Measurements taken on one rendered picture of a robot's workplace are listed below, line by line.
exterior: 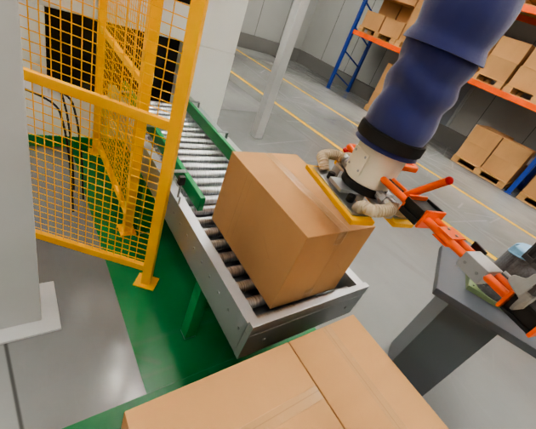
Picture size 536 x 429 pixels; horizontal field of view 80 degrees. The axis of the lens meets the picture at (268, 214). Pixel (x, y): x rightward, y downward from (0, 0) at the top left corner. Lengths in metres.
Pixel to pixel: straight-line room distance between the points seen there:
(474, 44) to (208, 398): 1.22
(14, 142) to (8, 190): 0.18
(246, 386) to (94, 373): 0.81
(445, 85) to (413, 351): 1.51
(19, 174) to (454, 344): 2.08
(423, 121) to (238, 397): 1.01
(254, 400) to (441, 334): 1.19
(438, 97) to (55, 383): 1.77
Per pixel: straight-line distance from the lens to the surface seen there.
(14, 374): 1.81
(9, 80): 1.22
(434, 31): 1.04
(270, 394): 1.21
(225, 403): 1.15
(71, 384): 1.75
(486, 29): 1.05
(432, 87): 1.04
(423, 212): 0.99
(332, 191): 1.13
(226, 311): 1.37
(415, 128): 1.06
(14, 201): 1.42
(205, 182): 2.02
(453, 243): 0.96
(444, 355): 2.13
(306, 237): 1.14
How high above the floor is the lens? 1.56
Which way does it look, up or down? 32 degrees down
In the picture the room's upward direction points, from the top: 23 degrees clockwise
